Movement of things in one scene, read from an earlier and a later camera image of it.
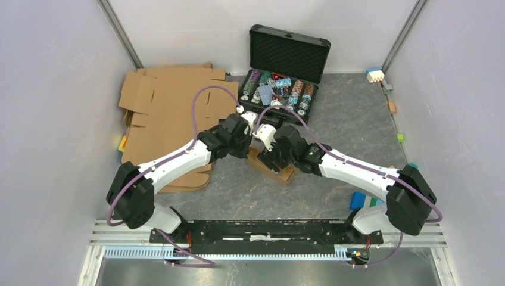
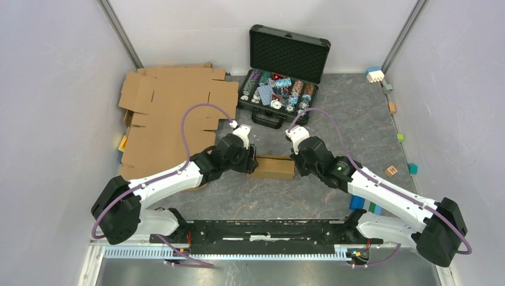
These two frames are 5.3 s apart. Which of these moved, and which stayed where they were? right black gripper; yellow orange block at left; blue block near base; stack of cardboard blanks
Moved: right black gripper
Stayed: stack of cardboard blanks; blue block near base; yellow orange block at left
